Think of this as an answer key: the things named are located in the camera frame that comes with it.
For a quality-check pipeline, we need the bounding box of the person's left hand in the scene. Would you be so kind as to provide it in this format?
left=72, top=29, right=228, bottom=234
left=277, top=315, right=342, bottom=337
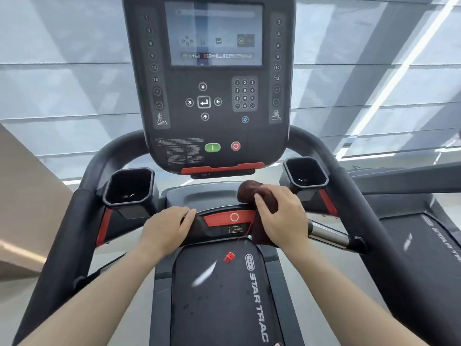
left=138, top=206, right=197, bottom=258

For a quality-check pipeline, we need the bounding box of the person's right hand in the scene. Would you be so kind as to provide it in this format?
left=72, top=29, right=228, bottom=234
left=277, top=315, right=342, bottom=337
left=254, top=184, right=310, bottom=251

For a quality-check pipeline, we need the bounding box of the dark brown cleaning cloth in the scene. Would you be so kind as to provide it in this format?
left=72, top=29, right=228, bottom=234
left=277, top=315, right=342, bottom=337
left=236, top=180, right=281, bottom=247

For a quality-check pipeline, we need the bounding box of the person's right forearm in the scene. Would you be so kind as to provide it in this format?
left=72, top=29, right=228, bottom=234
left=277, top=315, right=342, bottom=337
left=284, top=235, right=429, bottom=346

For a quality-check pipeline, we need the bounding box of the person's left forearm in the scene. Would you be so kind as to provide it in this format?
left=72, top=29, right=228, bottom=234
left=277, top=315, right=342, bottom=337
left=18, top=243, right=170, bottom=346

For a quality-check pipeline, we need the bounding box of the black treadmill console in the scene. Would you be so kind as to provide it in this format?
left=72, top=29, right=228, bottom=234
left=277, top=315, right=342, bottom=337
left=122, top=0, right=297, bottom=179

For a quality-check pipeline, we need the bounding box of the neighbouring black treadmill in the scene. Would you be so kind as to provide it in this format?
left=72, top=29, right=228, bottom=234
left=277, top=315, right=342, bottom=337
left=345, top=161, right=461, bottom=282

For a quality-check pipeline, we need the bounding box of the white window blind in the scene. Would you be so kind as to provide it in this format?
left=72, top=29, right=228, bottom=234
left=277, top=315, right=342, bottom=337
left=0, top=0, right=461, bottom=184

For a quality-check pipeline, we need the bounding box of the red safety clip cord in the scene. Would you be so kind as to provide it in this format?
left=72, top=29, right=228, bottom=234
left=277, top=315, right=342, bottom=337
left=223, top=221, right=255, bottom=264

